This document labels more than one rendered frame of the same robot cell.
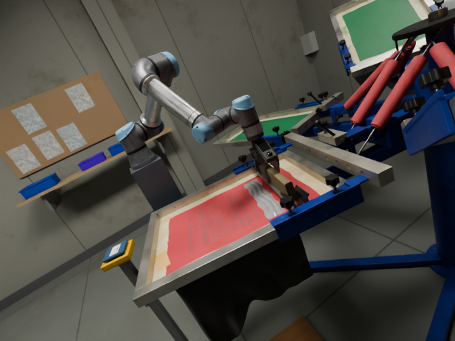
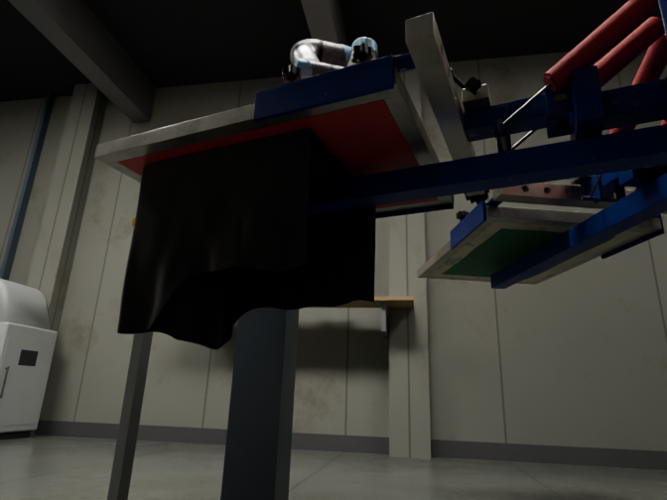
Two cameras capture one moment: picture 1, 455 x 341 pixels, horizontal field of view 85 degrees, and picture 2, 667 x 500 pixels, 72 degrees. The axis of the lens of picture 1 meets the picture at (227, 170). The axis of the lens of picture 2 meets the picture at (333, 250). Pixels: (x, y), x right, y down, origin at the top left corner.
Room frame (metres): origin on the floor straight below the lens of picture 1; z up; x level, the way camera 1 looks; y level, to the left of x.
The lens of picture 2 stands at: (-0.02, -0.60, 0.40)
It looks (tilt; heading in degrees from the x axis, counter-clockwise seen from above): 18 degrees up; 28
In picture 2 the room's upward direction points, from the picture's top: 2 degrees clockwise
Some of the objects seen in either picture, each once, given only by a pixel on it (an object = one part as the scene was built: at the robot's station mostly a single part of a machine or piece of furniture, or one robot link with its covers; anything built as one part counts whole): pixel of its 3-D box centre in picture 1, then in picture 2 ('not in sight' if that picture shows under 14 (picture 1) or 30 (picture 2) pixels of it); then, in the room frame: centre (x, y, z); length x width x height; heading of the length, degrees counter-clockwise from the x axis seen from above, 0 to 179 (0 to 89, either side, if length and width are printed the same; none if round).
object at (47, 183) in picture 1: (40, 185); not in sight; (2.87, 1.98, 1.18); 0.35 x 0.24 x 0.11; 107
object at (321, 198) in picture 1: (315, 210); (324, 95); (0.67, -0.21, 0.97); 0.30 x 0.05 x 0.07; 93
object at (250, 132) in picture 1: (252, 130); not in sight; (0.97, -0.16, 1.23); 0.08 x 0.08 x 0.05
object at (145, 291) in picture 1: (231, 206); (288, 176); (0.94, 0.05, 0.97); 0.79 x 0.58 x 0.04; 93
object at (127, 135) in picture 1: (130, 137); not in sight; (1.42, 0.41, 1.37); 0.13 x 0.12 x 0.14; 131
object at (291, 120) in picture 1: (279, 114); (533, 220); (1.75, -0.51, 1.05); 1.08 x 0.61 x 0.23; 33
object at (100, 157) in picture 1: (93, 161); not in sight; (3.05, 1.41, 1.17); 0.29 x 0.20 x 0.10; 107
